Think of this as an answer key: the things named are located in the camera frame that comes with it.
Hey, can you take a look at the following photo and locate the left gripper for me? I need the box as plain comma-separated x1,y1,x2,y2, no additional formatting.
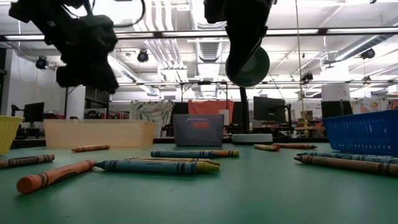
45,14,121,95

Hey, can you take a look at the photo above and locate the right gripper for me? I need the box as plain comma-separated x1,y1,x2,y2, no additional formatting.
203,0,274,80

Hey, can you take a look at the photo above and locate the white desk lamp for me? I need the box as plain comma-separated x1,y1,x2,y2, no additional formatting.
225,46,274,146

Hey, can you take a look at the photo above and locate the blue plastic basket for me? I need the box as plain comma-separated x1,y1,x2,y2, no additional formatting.
322,109,398,157

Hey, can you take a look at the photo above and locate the rig light bar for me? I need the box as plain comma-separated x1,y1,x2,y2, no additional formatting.
0,28,398,43

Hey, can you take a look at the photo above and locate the grey translucent bin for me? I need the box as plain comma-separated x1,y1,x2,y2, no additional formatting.
172,113,225,147

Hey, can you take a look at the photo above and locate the blue crayon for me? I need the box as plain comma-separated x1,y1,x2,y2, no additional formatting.
295,151,398,165
150,150,219,159
94,159,198,175

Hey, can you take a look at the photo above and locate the orange crayon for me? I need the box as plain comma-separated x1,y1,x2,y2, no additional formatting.
215,149,241,158
16,159,98,195
71,144,111,153
273,142,310,151

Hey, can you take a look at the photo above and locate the black monitor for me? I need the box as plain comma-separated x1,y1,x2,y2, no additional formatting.
253,96,287,124
23,101,45,123
320,100,354,119

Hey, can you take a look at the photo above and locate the cardboard box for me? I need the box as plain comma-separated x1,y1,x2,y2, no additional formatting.
299,111,314,123

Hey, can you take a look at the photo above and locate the hanging cord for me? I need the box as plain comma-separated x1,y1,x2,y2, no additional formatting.
294,0,305,108

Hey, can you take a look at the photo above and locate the yellow plastic basket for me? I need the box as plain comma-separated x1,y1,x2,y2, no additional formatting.
0,115,25,156

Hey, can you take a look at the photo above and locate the grey painted cloth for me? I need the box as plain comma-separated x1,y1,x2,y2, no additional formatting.
129,101,175,139

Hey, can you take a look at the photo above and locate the colourful patterned cloth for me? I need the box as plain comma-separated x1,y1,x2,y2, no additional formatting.
349,98,398,116

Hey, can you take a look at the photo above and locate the black ceiling spotlight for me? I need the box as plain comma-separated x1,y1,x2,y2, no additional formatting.
300,72,314,85
35,55,50,70
359,49,376,61
137,49,150,64

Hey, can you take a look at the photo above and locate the orange translucent bin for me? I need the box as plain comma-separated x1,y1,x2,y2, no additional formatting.
44,119,157,148

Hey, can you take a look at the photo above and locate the red-orange cloth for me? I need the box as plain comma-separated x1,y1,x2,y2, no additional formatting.
187,100,235,126

